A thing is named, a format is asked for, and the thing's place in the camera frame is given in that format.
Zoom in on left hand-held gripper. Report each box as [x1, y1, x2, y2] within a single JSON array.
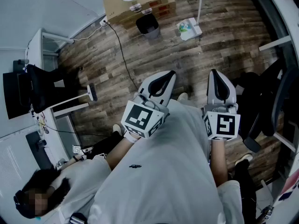
[[121, 70, 177, 139]]

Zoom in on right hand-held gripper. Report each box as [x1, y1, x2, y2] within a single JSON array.
[[202, 69, 241, 141]]

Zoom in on black waste bin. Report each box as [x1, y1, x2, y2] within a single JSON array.
[[135, 13, 161, 40]]

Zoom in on person's right forearm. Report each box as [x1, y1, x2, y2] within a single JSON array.
[[210, 139, 228, 188]]

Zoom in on person's left forearm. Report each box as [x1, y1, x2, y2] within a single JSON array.
[[106, 132, 141, 171]]

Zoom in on person's light trousers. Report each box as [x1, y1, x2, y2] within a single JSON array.
[[167, 98, 206, 113]]

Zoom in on white wristwatch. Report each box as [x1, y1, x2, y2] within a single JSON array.
[[123, 131, 141, 144]]

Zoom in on white broom black bristles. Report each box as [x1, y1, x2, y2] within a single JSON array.
[[51, 82, 99, 108]]

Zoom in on white desk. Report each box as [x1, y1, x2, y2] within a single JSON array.
[[258, 0, 299, 189], [25, 28, 75, 67], [0, 48, 91, 219]]

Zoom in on flat cardboard box red label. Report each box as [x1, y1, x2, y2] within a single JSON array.
[[109, 5, 177, 27], [112, 9, 177, 29]]

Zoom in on large brown cardboard box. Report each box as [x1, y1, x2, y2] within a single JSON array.
[[102, 0, 176, 21]]

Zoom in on person's white shirt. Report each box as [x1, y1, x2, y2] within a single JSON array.
[[58, 100, 246, 224]]

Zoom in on dark desk mat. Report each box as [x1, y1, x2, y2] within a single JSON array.
[[25, 131, 55, 170]]

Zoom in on black monitor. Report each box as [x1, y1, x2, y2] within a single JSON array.
[[2, 71, 32, 120]]

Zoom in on black cable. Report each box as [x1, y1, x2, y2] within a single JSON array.
[[104, 20, 141, 91], [37, 121, 114, 137]]

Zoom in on white cable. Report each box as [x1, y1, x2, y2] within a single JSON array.
[[70, 23, 105, 42]]

